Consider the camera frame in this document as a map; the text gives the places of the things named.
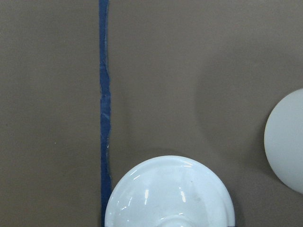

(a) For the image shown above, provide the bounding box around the white cup lid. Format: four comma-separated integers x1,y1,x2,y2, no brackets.
105,156,236,227

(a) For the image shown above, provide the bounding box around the white enamel cup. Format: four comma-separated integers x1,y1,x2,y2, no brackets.
264,89,303,193

